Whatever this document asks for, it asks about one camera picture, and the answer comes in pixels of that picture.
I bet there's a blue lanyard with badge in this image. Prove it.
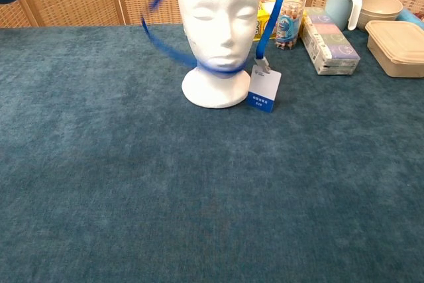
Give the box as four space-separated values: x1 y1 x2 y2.
141 0 288 113

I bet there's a white foam mannequin head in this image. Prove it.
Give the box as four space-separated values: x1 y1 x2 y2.
177 0 261 109

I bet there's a yellow biscuit box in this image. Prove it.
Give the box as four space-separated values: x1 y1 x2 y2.
253 0 307 42

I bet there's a clear jar of crayons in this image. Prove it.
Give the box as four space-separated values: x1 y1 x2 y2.
274 0 305 51

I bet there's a teal table cloth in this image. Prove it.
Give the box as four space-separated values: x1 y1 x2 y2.
0 24 424 283

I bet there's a pastel tissue multipack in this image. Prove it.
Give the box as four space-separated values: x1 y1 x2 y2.
300 7 361 76

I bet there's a beige bowl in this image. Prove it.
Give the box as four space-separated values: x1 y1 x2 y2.
356 0 404 28

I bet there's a beige lidded lunch box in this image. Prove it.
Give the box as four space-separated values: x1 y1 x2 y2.
364 20 424 78

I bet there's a blue cylindrical tube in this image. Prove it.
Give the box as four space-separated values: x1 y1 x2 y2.
397 9 424 30

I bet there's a light blue mug white handle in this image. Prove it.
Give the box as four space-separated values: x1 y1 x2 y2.
324 0 362 31

